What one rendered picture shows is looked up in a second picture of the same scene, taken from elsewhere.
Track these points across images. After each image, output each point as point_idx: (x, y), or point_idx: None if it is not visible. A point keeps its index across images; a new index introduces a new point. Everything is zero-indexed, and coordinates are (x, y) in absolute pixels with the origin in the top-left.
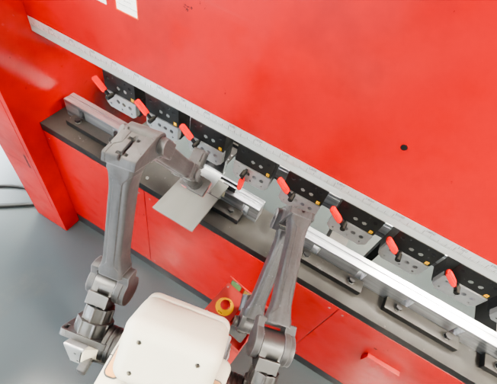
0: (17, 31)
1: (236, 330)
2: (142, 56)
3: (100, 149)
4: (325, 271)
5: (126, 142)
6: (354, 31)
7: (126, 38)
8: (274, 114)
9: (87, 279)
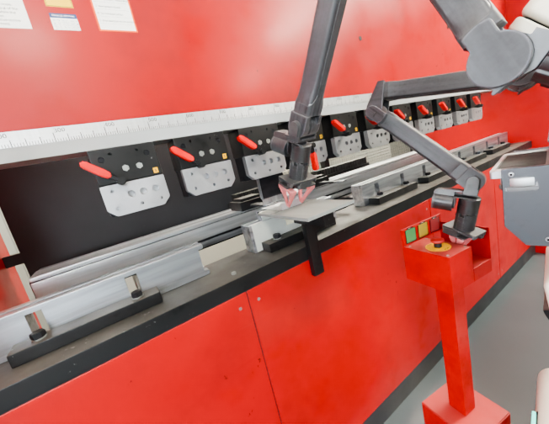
0: None
1: (477, 212)
2: (154, 82)
3: (131, 320)
4: (397, 189)
5: None
6: None
7: (124, 68)
8: (297, 65)
9: (514, 29)
